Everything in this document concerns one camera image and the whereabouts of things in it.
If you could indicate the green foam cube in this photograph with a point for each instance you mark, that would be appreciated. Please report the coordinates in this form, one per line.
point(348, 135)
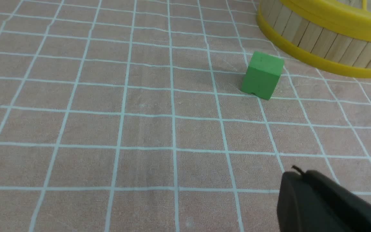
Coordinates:
point(262, 75)

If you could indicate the pink checkered tablecloth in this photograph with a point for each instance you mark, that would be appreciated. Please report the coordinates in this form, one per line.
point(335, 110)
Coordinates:
point(127, 115)

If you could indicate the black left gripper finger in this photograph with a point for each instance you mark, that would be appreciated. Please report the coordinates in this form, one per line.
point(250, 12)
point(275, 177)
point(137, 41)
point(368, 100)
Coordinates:
point(311, 202)

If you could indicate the yellow bamboo steamer basket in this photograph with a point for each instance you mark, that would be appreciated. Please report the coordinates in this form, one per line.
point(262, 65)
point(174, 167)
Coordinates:
point(315, 45)

